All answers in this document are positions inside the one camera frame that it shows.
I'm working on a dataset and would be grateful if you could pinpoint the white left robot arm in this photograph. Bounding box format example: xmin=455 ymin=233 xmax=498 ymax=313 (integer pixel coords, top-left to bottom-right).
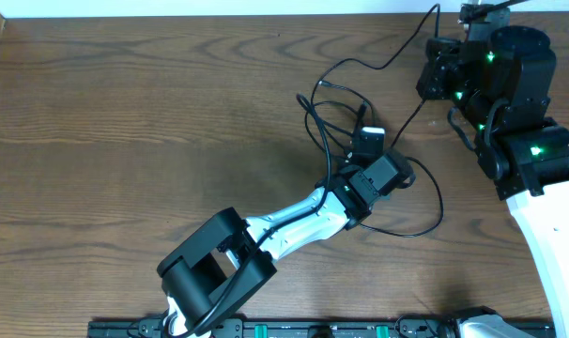
xmin=157 ymin=149 xmax=414 ymax=337

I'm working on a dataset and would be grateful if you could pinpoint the right camera cable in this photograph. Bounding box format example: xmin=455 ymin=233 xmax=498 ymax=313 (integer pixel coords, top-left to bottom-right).
xmin=471 ymin=0 xmax=530 ymax=13

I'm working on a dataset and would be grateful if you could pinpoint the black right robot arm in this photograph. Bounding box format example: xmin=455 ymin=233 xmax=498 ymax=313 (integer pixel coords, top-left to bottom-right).
xmin=416 ymin=25 xmax=569 ymax=337

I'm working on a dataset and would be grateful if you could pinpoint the camera cable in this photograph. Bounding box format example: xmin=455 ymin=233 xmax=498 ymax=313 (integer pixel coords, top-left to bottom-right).
xmin=471 ymin=0 xmax=530 ymax=13
xmin=171 ymin=93 xmax=361 ymax=338

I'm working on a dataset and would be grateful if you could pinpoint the left camera cable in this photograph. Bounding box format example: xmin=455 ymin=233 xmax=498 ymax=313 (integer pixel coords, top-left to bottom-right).
xmin=171 ymin=93 xmax=361 ymax=338

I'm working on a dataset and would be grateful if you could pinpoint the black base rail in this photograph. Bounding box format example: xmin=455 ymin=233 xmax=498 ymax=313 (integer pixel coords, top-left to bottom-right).
xmin=86 ymin=307 xmax=556 ymax=338

